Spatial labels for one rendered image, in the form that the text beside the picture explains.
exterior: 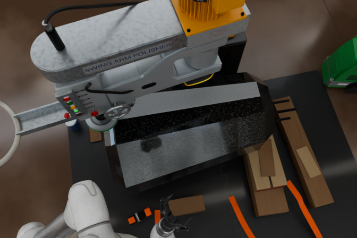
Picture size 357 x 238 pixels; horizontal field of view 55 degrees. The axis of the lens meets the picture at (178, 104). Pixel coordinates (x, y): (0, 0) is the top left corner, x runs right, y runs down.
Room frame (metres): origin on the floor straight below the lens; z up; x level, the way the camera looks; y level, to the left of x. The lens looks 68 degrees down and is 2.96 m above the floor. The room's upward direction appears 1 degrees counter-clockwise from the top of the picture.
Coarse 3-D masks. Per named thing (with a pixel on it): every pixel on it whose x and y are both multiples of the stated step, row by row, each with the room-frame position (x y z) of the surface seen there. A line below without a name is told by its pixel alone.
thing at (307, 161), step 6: (300, 150) 0.71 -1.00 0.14; (306, 150) 0.71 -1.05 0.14; (300, 156) 0.66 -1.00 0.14; (306, 156) 0.66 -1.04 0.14; (306, 162) 0.61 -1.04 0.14; (312, 162) 0.61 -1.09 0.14; (306, 168) 0.56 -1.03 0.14; (312, 168) 0.56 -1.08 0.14; (312, 174) 0.51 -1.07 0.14; (318, 174) 0.51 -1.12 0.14
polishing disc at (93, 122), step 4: (88, 120) 0.76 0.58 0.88; (92, 120) 0.76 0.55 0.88; (96, 120) 0.76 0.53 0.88; (104, 120) 0.76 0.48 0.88; (108, 120) 0.75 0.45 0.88; (112, 120) 0.75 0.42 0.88; (116, 120) 0.75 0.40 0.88; (88, 124) 0.73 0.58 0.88; (92, 124) 0.73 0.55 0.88; (96, 124) 0.73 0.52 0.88; (100, 124) 0.73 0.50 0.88; (104, 124) 0.73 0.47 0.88; (108, 124) 0.73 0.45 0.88; (112, 124) 0.73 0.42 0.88; (92, 128) 0.70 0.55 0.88; (96, 128) 0.70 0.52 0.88; (100, 128) 0.70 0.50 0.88; (104, 128) 0.70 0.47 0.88; (108, 128) 0.70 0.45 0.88
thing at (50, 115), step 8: (48, 104) 0.77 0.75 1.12; (56, 104) 0.78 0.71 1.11; (120, 104) 0.78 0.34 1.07; (24, 112) 0.73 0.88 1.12; (32, 112) 0.73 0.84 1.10; (40, 112) 0.74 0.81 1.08; (48, 112) 0.74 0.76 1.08; (56, 112) 0.74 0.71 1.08; (64, 112) 0.74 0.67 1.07; (24, 120) 0.69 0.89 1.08; (32, 120) 0.69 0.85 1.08; (40, 120) 0.69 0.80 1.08; (48, 120) 0.69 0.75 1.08; (56, 120) 0.68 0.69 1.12; (64, 120) 0.68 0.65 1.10; (72, 120) 0.69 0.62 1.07; (24, 128) 0.65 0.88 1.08; (32, 128) 0.63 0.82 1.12; (40, 128) 0.64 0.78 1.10
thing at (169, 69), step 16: (192, 48) 0.88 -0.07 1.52; (208, 48) 0.91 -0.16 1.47; (128, 64) 0.87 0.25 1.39; (144, 64) 0.85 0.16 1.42; (160, 64) 0.83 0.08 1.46; (176, 64) 0.95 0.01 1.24; (112, 80) 0.78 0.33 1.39; (128, 80) 0.78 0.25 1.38; (144, 80) 0.80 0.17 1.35; (160, 80) 0.82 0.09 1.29; (176, 80) 0.85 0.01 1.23; (112, 96) 0.74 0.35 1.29; (128, 96) 0.76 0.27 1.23
